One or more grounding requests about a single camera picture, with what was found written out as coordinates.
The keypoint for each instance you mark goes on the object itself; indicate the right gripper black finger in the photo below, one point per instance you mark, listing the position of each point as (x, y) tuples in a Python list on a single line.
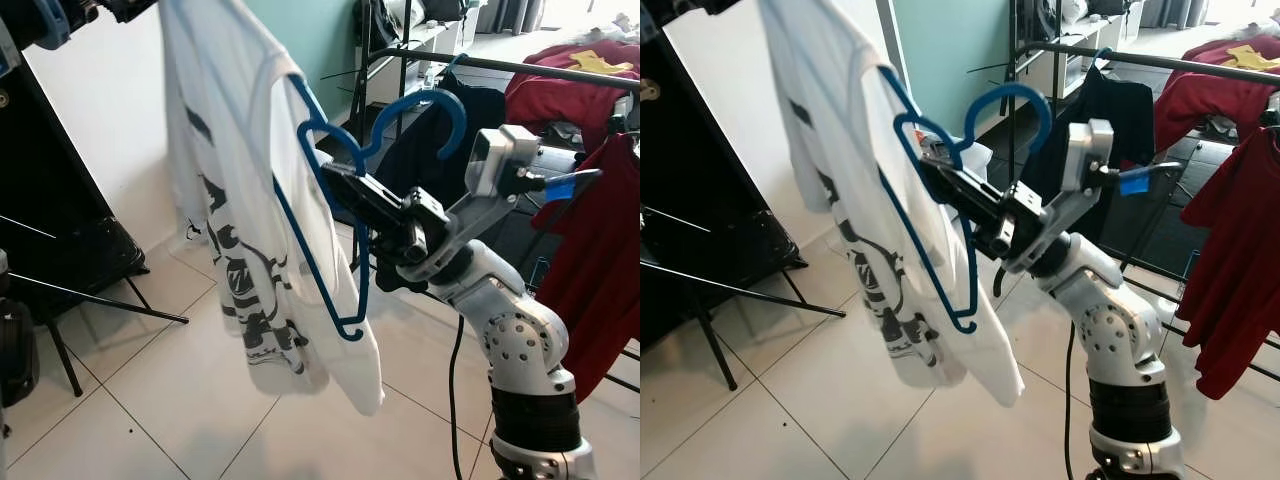
[(367, 212), (958, 166), (362, 185), (965, 198)]

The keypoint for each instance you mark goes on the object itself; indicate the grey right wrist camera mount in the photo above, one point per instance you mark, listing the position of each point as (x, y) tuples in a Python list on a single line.
[(500, 160), (1085, 155)]

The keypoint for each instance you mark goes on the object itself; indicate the white shelf unit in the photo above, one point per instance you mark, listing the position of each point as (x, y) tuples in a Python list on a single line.
[(1075, 35), (425, 40)]

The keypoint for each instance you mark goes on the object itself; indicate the white printed t-shirt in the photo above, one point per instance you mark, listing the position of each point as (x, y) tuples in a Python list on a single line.
[(230, 200), (840, 200)]

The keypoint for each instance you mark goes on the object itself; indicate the black panel stand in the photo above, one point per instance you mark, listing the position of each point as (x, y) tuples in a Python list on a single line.
[(60, 180), (700, 180)]

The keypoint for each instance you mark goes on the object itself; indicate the blue plastic hanger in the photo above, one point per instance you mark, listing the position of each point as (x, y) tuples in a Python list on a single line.
[(420, 97), (1010, 88)]

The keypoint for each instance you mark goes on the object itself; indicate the navy shirt with logo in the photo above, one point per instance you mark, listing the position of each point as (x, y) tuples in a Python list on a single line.
[(485, 115), (1130, 110)]

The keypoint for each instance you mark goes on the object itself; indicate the black bag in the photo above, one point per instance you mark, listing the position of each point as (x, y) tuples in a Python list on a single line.
[(375, 20)]

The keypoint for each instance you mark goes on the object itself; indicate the red shirt yellow print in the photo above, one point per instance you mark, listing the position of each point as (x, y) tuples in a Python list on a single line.
[(1190, 100), (540, 100)]

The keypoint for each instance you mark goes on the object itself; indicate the grey curtain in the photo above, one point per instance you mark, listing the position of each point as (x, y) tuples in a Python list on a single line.
[(505, 15), (1160, 12)]

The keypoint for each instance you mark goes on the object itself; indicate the plain dark red shirt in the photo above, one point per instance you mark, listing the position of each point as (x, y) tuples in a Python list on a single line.
[(1240, 280), (600, 280)]

